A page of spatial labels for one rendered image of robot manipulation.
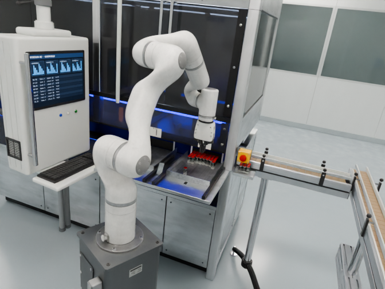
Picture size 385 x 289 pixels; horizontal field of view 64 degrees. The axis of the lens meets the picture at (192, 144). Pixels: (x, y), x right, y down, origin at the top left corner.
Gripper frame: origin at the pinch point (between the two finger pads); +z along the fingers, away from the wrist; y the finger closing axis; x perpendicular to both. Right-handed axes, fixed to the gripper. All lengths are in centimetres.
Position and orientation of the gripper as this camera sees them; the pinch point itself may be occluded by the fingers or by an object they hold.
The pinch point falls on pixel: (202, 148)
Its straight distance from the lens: 161.2
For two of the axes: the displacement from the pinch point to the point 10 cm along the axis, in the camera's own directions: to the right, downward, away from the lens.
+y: -9.3, -2.2, 2.9
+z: -1.1, 9.3, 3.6
